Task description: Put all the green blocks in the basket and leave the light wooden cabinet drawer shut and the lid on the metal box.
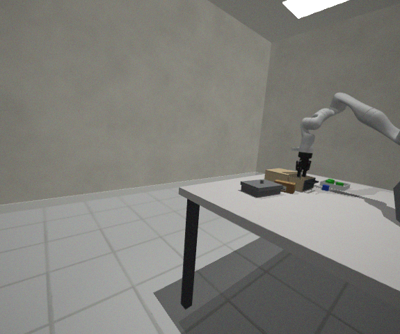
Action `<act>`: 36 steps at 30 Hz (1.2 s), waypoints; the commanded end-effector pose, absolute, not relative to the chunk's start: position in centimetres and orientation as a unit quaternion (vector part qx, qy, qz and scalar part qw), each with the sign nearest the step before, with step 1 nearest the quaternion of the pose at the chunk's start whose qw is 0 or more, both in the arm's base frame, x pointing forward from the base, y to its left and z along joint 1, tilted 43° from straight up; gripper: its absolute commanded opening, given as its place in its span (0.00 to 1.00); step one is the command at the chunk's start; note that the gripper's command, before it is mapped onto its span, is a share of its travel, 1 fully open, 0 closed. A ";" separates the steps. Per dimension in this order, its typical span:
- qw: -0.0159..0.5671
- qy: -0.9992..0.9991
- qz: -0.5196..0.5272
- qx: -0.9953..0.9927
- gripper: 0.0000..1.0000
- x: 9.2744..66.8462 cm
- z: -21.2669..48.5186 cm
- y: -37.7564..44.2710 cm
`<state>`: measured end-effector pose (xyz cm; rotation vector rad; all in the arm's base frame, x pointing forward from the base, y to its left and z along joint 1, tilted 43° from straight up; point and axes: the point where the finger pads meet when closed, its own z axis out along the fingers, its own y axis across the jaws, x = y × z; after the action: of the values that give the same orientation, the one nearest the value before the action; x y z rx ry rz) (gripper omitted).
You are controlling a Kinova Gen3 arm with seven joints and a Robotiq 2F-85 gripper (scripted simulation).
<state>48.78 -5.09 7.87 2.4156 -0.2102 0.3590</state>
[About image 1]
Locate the brown cardboard box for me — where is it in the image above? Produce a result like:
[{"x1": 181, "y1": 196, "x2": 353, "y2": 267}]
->
[{"x1": 274, "y1": 180, "x2": 296, "y2": 194}]

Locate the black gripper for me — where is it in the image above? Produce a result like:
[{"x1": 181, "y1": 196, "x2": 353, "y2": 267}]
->
[{"x1": 296, "y1": 152, "x2": 312, "y2": 178}]

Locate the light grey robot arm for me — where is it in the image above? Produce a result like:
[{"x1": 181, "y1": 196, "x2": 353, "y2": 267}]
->
[{"x1": 291, "y1": 93, "x2": 400, "y2": 153}]

